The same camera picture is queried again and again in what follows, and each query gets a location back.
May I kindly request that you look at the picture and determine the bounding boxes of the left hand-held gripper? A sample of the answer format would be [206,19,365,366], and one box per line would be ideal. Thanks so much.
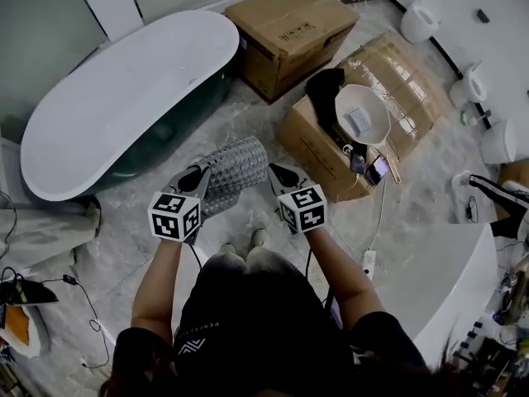
[147,161,213,246]

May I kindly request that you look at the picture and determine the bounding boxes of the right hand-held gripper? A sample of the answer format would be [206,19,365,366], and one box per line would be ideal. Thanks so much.
[267,162,328,235]

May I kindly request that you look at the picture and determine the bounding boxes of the person's left forearm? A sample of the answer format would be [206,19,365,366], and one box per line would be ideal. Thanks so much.
[131,237,183,349]

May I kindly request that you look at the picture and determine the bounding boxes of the person's right forearm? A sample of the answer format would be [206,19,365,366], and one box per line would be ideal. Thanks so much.
[304,224,386,332]

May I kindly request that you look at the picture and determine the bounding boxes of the plastic-wrapped cardboard box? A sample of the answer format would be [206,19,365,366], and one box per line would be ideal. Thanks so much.
[275,31,452,203]

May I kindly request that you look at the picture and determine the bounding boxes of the person's grey trousers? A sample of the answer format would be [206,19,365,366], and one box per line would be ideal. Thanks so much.
[201,247,307,291]

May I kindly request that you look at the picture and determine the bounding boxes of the grey square sponge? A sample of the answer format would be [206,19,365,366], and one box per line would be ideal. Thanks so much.
[346,107,372,135]

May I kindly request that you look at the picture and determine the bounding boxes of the black cloth bag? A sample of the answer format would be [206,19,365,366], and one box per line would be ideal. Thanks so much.
[305,68,346,131]

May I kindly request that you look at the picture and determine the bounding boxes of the smartphone with lit screen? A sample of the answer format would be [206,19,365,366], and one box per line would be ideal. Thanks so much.
[365,156,392,187]

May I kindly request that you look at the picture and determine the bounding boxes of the white oval bathtub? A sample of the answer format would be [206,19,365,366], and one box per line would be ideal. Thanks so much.
[19,9,241,203]

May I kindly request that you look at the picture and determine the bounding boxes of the white angular basin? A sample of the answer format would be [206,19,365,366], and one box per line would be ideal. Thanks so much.
[333,82,393,146]

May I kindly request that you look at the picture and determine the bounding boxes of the white power strip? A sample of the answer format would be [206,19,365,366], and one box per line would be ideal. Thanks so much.
[362,250,378,280]

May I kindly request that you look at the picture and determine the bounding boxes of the large plain cardboard box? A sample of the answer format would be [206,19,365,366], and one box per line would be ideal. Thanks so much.
[224,0,361,106]

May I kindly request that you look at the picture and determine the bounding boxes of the person's black shirt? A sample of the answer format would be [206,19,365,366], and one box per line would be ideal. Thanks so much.
[110,262,431,397]

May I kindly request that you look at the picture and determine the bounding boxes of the white curved platform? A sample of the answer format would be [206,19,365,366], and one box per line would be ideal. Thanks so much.
[371,222,500,345]

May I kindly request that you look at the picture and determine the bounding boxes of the orange and white object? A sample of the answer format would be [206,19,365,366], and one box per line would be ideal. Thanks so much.
[0,304,43,360]

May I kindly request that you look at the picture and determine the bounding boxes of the white charging cable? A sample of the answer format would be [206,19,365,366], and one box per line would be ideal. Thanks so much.
[332,175,390,260]

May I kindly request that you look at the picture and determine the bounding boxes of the thin black cable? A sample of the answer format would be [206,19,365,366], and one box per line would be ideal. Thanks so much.
[60,274,112,370]

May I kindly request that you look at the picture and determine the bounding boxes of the black charger with cable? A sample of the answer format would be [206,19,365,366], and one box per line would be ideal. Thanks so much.
[464,195,479,224]

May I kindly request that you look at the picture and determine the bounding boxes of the pile of tools and cables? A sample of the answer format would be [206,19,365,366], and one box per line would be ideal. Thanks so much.
[452,258,529,374]

